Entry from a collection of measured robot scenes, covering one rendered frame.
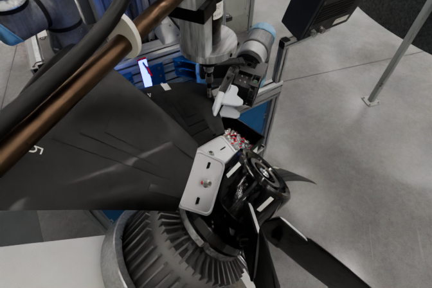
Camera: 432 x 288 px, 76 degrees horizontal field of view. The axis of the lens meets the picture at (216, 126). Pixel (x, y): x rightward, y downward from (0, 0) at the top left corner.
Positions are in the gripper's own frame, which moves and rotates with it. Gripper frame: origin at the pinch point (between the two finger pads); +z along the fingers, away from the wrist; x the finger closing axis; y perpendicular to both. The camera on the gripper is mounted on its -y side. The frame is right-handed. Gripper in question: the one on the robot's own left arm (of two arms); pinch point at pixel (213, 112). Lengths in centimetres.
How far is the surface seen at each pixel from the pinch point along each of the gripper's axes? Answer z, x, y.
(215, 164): 16.4, -8.6, 6.1
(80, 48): 28.4, -37.0, -0.2
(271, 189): 17.4, -9.3, 15.6
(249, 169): 16.0, -10.2, 11.4
